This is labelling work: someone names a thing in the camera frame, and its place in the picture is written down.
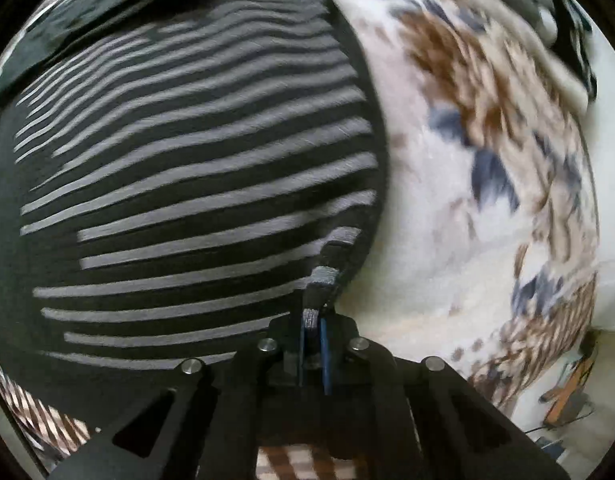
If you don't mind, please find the white brown patterned blanket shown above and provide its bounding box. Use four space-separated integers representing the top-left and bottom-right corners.
0 0 601 480

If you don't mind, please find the black grey striped garment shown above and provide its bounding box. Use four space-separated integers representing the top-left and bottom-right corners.
0 0 391 428

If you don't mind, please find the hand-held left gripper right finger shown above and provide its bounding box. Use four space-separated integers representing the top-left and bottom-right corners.
315 305 573 480

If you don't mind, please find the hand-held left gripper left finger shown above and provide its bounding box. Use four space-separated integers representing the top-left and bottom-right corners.
48 290 313 480

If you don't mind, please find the orange handled tool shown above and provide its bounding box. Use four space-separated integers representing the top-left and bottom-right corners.
540 332 598 426

